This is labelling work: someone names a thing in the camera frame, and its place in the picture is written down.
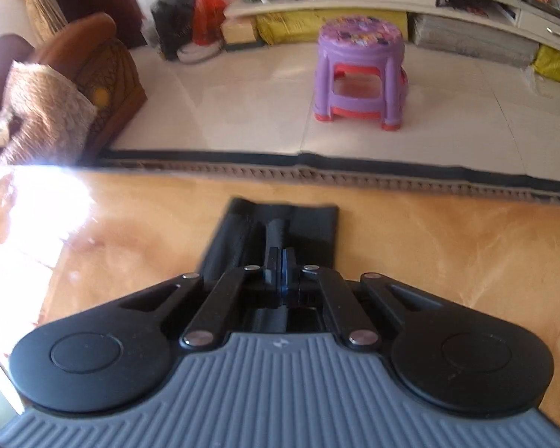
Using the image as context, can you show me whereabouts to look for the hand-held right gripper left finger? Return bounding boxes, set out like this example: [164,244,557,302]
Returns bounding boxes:
[119,247,284,351]

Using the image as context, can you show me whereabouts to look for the red plastic bag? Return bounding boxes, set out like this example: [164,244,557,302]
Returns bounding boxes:
[193,0,228,47]

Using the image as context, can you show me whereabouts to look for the grey folded mat stack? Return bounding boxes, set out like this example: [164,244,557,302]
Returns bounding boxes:
[411,14,541,68]

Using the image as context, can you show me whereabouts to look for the red plastic stool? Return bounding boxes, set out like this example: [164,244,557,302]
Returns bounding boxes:
[314,63,409,131]

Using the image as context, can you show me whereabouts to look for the purple plastic stool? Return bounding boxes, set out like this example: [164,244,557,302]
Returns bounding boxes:
[312,15,408,131]

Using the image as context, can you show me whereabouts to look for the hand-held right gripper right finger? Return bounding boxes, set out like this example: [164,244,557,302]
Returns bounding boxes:
[284,248,445,351]

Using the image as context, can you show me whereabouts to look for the black pants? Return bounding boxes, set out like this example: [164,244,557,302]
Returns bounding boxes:
[200,197,340,332]

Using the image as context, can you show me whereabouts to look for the small yellow sack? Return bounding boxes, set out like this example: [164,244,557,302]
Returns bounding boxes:
[533,44,560,89]

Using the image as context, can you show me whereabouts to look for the brown leather armchair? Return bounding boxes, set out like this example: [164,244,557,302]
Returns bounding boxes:
[0,12,147,165]

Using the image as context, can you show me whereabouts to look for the cream fluffy cushion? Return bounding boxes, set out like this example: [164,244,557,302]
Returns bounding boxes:
[0,60,99,165]

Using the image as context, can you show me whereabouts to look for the beige cardboard box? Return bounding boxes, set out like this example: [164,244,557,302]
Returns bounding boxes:
[221,16,257,50]

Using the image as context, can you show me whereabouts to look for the black plastic bag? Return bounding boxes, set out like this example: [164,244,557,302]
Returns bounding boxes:
[150,0,199,61]

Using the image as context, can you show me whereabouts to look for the long yellow sack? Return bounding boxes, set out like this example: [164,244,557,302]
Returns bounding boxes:
[256,9,409,48]

